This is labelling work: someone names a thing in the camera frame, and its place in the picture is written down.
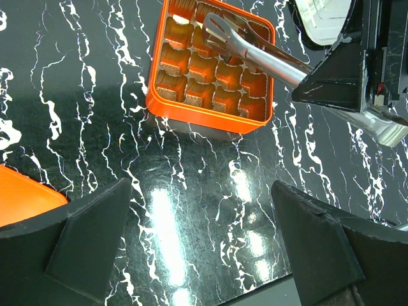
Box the orange box lid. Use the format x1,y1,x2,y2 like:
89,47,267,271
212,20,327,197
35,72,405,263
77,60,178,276
0,166,68,226

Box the orange chocolate box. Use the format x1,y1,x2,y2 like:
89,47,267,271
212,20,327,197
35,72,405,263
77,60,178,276
145,1,275,134

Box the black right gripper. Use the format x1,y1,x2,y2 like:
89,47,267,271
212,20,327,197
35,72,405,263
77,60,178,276
291,1,407,112

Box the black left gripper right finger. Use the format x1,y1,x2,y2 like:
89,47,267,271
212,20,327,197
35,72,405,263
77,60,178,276
271,180,407,305

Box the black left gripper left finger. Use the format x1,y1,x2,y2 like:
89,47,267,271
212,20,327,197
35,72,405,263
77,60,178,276
1,178,132,305

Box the metal tongs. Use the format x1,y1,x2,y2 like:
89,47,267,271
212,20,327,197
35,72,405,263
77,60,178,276
202,10,407,147

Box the silver metal tray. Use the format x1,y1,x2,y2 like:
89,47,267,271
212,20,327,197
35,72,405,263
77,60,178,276
295,0,351,47

